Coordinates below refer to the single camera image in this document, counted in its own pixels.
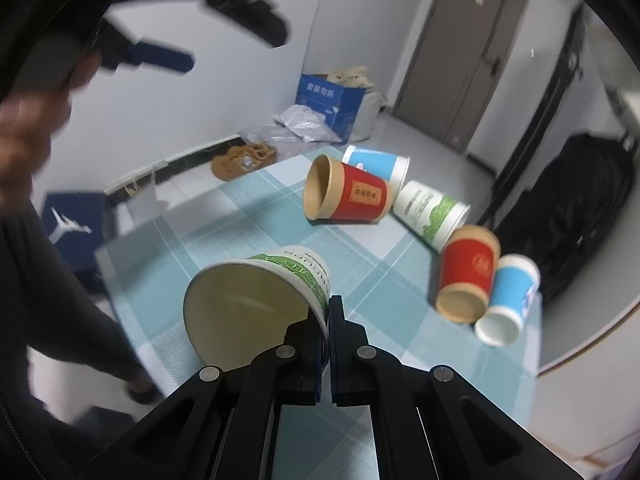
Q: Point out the person's left hand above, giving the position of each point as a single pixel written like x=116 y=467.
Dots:
x=28 y=123

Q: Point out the small white trash bin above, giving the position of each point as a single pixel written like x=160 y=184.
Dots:
x=143 y=204

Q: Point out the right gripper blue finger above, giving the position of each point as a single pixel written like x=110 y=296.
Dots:
x=304 y=354
x=349 y=384

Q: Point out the red kraft cup right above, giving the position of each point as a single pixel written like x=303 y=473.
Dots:
x=467 y=272

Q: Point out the brown suede shoe near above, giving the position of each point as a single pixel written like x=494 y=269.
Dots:
x=237 y=162

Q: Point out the brown suede shoe far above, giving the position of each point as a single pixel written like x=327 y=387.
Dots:
x=260 y=152

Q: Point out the grey plastic mailer bags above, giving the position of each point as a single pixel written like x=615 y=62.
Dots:
x=296 y=131

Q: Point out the blue cardboard box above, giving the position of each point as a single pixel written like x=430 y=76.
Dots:
x=338 y=105

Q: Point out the white green leaf paper cup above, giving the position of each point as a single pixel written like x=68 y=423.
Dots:
x=238 y=308

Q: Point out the red kraft cup lying left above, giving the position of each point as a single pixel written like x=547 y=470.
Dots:
x=335 y=191

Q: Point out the black hanging backpack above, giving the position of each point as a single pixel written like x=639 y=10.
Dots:
x=564 y=218

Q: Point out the grey entrance door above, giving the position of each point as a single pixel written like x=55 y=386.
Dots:
x=456 y=67

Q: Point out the right gripper blue finger seen afar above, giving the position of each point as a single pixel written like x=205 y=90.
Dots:
x=157 y=55

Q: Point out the person's dark clothed body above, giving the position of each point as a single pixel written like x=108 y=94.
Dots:
x=44 y=307

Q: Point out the blue bunny cup lying back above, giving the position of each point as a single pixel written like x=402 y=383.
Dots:
x=389 y=167

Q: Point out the blue jordan shoe box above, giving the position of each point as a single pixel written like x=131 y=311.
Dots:
x=78 y=223

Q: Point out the brown suede shoe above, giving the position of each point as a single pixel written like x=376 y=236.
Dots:
x=260 y=152
x=237 y=162

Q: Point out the blue bunny cup right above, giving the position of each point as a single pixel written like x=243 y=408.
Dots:
x=517 y=280

